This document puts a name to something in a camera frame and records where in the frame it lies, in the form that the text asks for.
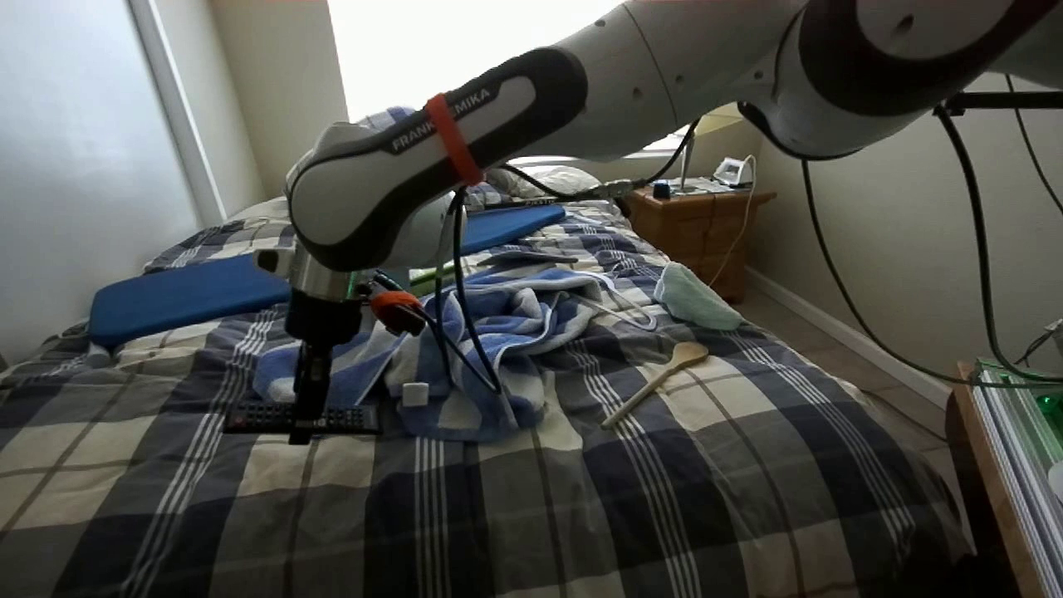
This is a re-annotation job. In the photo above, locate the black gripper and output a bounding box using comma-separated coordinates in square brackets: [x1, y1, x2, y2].
[282, 290, 365, 448]

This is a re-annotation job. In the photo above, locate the black remote control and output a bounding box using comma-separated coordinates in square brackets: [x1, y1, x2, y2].
[224, 402, 386, 439]

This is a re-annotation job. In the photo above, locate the small white cube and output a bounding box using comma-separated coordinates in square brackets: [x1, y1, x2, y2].
[400, 376, 434, 411]

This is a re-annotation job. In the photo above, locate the blue white crumpled cloth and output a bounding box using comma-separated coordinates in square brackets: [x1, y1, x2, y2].
[433, 112, 704, 400]

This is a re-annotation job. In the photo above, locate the blue white striped garment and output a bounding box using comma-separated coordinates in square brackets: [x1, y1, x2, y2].
[250, 257, 624, 446]

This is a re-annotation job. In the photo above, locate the bed pillow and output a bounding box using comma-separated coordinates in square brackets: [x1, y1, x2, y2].
[482, 160, 612, 208]

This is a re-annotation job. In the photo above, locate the white sliding door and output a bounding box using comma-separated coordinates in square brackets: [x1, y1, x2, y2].
[0, 0, 229, 363]

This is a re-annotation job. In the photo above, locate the wooden spoon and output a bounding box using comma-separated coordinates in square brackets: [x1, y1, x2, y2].
[599, 339, 716, 432]

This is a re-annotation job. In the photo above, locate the bright window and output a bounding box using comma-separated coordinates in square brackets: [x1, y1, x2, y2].
[326, 0, 627, 128]

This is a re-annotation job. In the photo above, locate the plaid checkered bedspread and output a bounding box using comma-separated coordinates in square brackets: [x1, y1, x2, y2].
[0, 192, 979, 598]

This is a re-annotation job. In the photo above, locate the light green towel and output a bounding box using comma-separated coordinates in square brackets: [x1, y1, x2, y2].
[653, 259, 750, 339]

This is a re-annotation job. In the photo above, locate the wooden nightstand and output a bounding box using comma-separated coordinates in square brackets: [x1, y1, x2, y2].
[614, 183, 780, 306]

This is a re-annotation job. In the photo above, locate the white device on nightstand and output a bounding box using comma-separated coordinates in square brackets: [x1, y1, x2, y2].
[710, 154, 761, 192]

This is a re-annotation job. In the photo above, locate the orange cable strap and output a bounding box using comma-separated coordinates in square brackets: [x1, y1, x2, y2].
[423, 91, 488, 189]
[368, 290, 429, 335]

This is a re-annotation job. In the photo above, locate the long black hanging cable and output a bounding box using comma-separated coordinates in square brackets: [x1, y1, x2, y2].
[793, 100, 1063, 394]

